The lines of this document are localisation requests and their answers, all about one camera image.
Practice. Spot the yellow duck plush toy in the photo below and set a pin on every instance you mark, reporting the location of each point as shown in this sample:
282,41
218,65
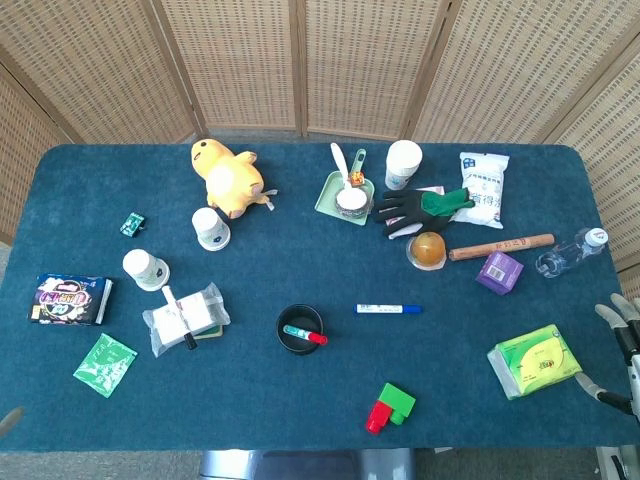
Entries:
230,180

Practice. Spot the white marker with black cap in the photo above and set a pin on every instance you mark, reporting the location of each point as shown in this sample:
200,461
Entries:
176,310

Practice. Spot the green toy building block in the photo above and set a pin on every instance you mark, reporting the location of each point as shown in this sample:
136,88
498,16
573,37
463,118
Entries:
400,400

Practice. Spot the blue marker pen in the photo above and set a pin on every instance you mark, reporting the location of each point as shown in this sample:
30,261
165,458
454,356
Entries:
385,309

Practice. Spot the green sachet packet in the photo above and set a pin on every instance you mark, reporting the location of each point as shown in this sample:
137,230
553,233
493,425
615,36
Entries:
105,366

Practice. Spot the white plastic spoon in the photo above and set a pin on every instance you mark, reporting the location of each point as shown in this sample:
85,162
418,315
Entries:
340,160

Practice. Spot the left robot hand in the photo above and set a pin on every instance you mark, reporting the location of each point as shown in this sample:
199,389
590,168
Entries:
10,419

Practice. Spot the clear bag of white boxes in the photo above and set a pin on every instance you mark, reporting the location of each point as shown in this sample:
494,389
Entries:
200,310

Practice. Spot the teal plastic object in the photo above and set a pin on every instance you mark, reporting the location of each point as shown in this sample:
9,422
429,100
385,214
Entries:
305,333

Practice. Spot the white paper cup dark print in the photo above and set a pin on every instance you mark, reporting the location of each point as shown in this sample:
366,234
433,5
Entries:
147,270

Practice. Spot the white salt bag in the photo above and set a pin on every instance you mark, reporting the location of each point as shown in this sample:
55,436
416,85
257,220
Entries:
482,190

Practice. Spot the blue carpet table cover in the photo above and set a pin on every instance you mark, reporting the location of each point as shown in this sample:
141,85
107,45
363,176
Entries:
300,270

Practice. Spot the red toy building block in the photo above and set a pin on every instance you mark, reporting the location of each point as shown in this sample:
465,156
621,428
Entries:
377,417

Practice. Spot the brown wrapped stick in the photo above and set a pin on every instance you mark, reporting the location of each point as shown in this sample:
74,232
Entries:
500,247

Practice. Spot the flat green pad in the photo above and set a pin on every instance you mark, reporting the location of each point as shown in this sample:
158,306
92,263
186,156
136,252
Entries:
212,332

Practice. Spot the white bowl on steel scrubber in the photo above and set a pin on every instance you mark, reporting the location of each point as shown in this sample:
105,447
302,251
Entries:
352,200

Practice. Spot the tall white paper cup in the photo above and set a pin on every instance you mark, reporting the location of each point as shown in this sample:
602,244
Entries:
402,162

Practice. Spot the black and green work glove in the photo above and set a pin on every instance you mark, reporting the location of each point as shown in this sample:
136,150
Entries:
405,209

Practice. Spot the green tissue pack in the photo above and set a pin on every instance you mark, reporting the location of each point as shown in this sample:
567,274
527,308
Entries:
537,362

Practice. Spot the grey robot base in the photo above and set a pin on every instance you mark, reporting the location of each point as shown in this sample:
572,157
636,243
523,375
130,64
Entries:
300,465

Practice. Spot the purple small box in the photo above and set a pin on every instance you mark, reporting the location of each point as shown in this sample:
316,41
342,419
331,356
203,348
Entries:
500,272

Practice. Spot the small orange wrapped candy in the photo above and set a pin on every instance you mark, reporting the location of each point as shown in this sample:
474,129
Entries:
356,178

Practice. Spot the white paper cup blue print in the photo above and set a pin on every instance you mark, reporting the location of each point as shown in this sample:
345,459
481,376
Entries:
212,230

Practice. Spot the dark purple pad package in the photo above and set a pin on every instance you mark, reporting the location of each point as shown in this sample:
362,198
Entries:
70,299

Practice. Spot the orange jelly cup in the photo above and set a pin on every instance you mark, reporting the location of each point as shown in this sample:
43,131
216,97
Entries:
427,250

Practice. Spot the light green square tray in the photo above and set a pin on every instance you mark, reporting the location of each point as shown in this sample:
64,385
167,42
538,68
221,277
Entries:
327,197

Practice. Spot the clear plastic water bottle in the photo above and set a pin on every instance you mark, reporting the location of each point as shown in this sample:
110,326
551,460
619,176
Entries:
565,255

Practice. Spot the woven wooden folding screen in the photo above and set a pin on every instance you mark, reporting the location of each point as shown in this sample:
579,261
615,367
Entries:
320,65

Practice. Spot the green measuring spoon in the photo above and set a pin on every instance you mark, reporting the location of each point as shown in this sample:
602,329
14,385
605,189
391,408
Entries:
360,159

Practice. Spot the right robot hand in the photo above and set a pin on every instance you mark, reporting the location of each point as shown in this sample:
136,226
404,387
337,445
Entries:
631,340

